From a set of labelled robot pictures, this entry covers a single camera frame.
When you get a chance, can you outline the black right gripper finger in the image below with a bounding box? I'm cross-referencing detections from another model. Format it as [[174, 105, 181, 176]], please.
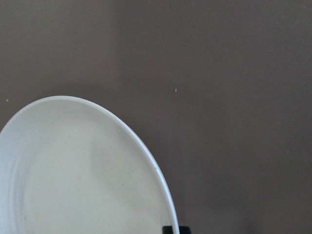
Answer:
[[162, 226, 192, 234]]

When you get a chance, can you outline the cream round plate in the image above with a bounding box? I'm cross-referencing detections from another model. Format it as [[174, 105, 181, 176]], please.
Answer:
[[0, 96, 179, 234]]

